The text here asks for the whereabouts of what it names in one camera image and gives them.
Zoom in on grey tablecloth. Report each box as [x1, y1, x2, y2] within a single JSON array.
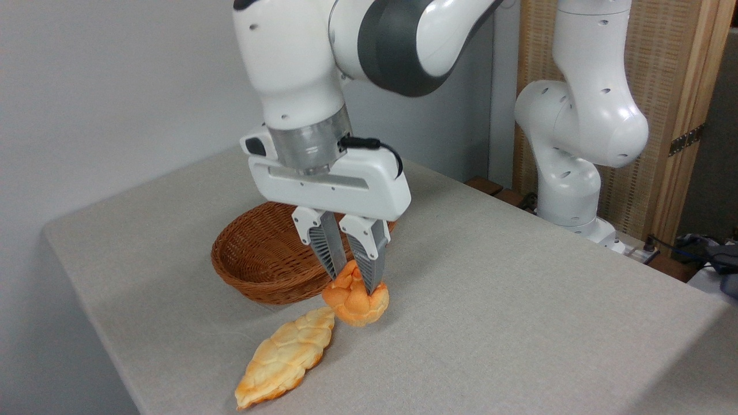
[[42, 144, 738, 415]]

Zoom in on blue cable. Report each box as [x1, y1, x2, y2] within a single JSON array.
[[650, 233, 738, 273]]

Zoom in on round orange braided bread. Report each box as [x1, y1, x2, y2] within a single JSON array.
[[321, 259, 390, 329]]

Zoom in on long flat golden bread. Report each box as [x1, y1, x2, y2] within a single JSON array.
[[234, 305, 337, 411]]

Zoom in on metal screen hinge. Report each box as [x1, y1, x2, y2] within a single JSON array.
[[668, 123, 706, 158]]

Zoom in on white power strip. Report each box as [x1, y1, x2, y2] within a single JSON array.
[[618, 241, 661, 266]]

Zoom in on brown oval wicker basket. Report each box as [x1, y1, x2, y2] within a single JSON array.
[[210, 201, 399, 305]]

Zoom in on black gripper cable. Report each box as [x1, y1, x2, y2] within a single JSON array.
[[338, 135, 405, 180]]

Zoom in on dark grey device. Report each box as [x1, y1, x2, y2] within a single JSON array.
[[702, 244, 738, 299]]

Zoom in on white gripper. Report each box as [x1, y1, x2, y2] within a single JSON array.
[[239, 123, 413, 295]]

